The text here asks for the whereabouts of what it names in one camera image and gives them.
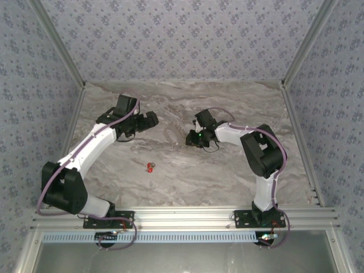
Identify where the grey sheet metal panel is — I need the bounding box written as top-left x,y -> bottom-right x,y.
31,230 -> 339,273

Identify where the thin aluminium rail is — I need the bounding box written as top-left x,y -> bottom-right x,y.
85,80 -> 284,85

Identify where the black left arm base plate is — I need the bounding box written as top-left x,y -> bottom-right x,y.
82,210 -> 135,229

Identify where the wide grooved aluminium rail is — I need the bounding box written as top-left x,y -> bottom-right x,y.
30,206 -> 341,230

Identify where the aluminium frame post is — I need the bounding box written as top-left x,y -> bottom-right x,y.
281,0 -> 341,88
28,0 -> 86,89

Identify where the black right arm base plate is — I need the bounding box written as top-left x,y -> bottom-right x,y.
233,209 -> 287,229

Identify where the pale slotted cable duct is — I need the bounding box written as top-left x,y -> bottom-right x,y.
42,230 -> 264,244

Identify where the short aluminium frame leg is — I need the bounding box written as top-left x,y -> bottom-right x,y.
325,230 -> 355,273
14,230 -> 43,273

